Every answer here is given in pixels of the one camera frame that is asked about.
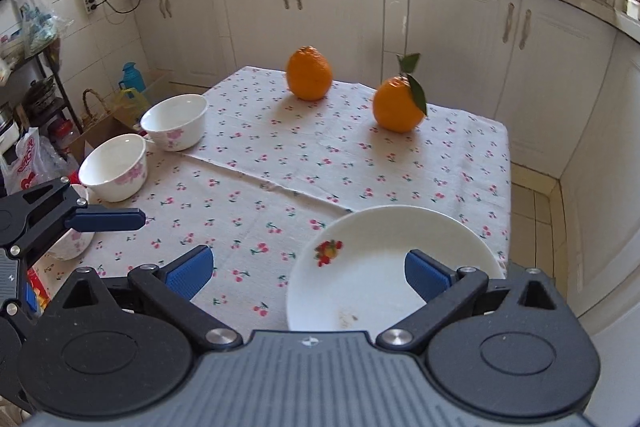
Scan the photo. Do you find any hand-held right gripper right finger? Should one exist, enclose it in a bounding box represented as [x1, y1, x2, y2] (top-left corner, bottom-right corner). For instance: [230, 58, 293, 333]
[376, 249, 566, 349]

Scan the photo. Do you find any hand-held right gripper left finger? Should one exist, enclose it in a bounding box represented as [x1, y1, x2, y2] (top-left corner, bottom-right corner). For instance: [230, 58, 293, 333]
[62, 245, 243, 351]

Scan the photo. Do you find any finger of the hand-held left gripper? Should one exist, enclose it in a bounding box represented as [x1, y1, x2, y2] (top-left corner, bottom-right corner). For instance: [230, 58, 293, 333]
[0, 177, 147, 266]
[0, 301, 38, 334]

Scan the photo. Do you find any white pink-flower bowl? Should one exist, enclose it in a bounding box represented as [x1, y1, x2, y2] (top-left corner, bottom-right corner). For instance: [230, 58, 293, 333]
[78, 133, 148, 202]
[47, 184, 96, 262]
[140, 94, 209, 152]

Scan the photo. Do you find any stained white fruit-print plate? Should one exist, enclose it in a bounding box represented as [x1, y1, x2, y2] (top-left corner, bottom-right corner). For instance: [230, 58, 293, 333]
[286, 205, 506, 333]

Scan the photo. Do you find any red printed carton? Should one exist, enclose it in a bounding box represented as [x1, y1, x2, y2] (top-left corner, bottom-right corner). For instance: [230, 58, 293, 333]
[27, 267, 52, 314]

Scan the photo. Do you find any brown cardboard box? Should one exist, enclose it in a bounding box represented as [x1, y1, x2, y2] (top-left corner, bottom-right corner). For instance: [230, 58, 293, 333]
[67, 109, 147, 158]

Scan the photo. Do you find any red and white plastic bag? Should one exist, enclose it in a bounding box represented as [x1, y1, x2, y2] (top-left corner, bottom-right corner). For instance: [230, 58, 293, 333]
[0, 127, 77, 196]

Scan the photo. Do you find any wicker basket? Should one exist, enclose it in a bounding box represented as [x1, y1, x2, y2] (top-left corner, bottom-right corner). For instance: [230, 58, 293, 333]
[81, 88, 114, 128]

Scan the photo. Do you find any blue thermos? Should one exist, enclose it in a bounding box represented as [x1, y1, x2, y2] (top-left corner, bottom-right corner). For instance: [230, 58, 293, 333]
[118, 62, 147, 95]

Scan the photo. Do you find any black pan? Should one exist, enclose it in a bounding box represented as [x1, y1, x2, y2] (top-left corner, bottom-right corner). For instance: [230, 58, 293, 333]
[22, 78, 57, 108]

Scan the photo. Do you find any black metal shelf rack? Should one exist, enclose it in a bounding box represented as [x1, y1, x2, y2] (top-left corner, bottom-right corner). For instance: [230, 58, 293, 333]
[0, 0, 84, 140]

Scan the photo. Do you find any cherry-print tablecloth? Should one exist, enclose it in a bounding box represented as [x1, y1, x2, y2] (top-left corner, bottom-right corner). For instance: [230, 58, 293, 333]
[30, 66, 512, 338]

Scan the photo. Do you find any orange with green leaves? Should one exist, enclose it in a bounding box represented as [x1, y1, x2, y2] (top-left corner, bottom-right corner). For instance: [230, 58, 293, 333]
[373, 53, 428, 134]

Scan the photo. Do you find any clear hanging plastic bag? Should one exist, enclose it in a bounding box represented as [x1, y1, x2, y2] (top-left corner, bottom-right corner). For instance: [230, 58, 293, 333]
[12, 0, 59, 56]

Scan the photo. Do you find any bumpy-topped orange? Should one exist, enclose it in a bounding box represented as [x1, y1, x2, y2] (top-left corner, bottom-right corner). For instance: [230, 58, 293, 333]
[286, 46, 333, 102]

